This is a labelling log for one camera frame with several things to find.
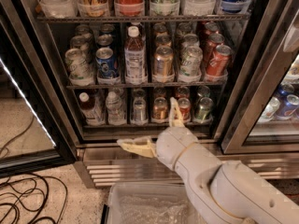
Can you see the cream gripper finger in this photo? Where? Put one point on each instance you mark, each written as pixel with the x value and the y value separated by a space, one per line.
pixel 142 146
pixel 175 116

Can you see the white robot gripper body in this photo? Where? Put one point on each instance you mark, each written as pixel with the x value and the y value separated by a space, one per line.
pixel 170 146

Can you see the orange soda can front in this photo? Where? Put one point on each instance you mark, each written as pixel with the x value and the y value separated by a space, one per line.
pixel 163 63

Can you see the orange soda can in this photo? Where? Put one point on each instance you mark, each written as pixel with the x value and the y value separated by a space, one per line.
pixel 159 29
pixel 163 40
pixel 163 63

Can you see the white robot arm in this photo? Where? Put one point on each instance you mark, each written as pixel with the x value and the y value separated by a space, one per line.
pixel 222 192

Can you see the red can bottom shelf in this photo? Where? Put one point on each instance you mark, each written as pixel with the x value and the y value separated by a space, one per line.
pixel 185 108

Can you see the orange can bottom shelf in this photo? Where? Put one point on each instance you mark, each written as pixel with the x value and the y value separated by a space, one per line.
pixel 160 109

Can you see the green can bottom shelf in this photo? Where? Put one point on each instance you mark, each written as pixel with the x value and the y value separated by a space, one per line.
pixel 203 110

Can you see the silver can bottom shelf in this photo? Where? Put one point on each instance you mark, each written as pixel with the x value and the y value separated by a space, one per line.
pixel 139 111

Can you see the water bottle bottom shelf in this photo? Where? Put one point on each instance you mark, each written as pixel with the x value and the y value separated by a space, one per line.
pixel 115 110

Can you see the tea bottle bottom shelf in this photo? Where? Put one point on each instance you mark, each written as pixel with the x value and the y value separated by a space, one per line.
pixel 91 109

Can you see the white green can right front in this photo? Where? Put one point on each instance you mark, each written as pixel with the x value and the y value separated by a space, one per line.
pixel 191 60

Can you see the white green can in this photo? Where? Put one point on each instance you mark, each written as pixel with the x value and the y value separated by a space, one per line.
pixel 80 72
pixel 191 60

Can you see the red soda can front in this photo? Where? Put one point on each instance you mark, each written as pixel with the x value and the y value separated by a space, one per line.
pixel 220 58

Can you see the red soda can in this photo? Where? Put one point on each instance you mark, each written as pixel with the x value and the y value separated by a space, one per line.
pixel 212 42
pixel 220 58

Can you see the brown tea bottle middle shelf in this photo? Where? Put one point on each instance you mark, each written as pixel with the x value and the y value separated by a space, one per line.
pixel 134 51

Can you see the stainless steel fridge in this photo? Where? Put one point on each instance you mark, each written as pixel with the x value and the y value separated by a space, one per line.
pixel 254 37

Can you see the orange soda can back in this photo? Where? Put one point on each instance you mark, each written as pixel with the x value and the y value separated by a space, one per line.
pixel 159 29

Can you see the blue soda can front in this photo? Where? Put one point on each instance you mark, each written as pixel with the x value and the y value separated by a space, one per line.
pixel 106 63

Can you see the white green can front left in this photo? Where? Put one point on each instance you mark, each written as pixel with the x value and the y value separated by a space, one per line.
pixel 80 72

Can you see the open fridge glass door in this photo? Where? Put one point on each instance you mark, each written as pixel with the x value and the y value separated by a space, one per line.
pixel 30 138

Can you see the clear plastic bin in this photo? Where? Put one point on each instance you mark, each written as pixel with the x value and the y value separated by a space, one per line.
pixel 150 203

